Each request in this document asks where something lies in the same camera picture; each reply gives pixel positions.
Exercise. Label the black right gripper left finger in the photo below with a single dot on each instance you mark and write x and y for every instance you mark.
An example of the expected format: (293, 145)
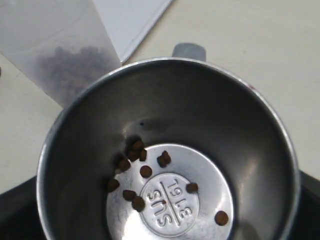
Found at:
(19, 218)

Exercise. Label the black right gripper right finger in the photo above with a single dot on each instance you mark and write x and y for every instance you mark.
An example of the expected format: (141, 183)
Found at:
(308, 219)

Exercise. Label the brown pellets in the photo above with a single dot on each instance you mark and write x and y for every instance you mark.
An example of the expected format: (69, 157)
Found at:
(173, 190)
(64, 74)

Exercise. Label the steel mug poured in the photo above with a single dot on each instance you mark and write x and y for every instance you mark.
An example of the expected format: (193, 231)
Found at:
(167, 100)

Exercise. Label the clear plastic jar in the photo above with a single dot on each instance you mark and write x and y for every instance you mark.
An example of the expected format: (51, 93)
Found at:
(61, 45)

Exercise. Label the brown pellets in pitcher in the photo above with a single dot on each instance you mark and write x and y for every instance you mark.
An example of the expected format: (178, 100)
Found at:
(64, 74)

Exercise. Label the white plastic tray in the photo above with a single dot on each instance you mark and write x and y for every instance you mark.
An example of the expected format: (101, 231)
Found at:
(128, 22)

